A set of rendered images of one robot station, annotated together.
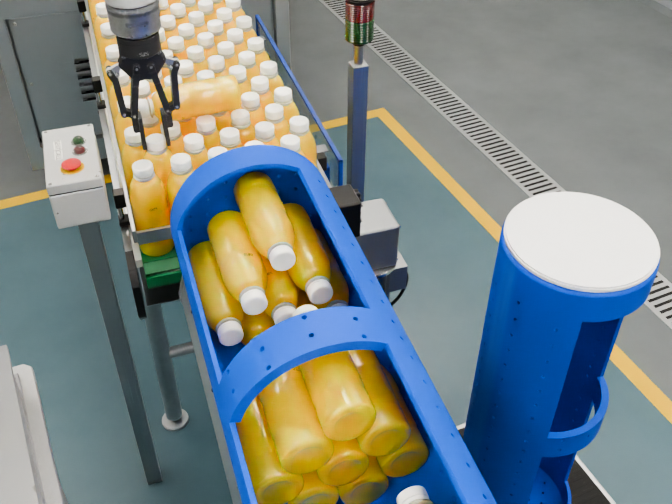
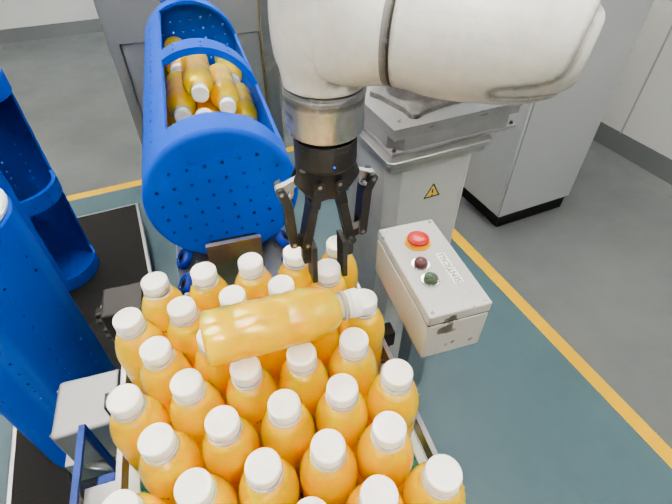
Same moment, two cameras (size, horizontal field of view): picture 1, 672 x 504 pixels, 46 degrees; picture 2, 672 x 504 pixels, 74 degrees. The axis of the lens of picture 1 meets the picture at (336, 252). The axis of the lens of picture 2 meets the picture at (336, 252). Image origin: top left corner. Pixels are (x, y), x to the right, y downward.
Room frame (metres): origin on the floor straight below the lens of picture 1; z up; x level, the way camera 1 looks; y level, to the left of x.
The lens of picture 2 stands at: (1.77, 0.37, 1.59)
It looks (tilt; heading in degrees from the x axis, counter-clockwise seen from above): 43 degrees down; 181
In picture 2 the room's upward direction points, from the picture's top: straight up
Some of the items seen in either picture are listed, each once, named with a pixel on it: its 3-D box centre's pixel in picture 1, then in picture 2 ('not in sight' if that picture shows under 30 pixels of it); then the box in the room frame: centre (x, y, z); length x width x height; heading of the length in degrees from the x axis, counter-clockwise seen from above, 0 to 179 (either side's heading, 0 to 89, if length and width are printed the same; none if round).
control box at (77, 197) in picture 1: (75, 174); (426, 283); (1.27, 0.51, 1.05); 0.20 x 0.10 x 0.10; 18
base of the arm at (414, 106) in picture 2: not in sight; (411, 85); (0.61, 0.55, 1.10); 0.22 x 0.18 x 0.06; 37
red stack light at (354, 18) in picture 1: (359, 8); not in sight; (1.64, -0.05, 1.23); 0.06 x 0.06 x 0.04
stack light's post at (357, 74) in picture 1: (353, 246); not in sight; (1.64, -0.05, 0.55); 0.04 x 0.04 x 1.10; 18
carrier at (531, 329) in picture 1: (538, 393); (32, 350); (1.11, -0.45, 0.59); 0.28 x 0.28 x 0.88
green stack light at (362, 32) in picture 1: (359, 28); not in sight; (1.64, -0.05, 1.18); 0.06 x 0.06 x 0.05
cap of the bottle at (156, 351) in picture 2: (274, 111); (156, 351); (1.44, 0.13, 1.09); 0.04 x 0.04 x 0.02
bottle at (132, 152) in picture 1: (142, 175); (360, 342); (1.35, 0.41, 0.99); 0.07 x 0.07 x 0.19
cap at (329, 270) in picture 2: (156, 142); (327, 271); (1.30, 0.35, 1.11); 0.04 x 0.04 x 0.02
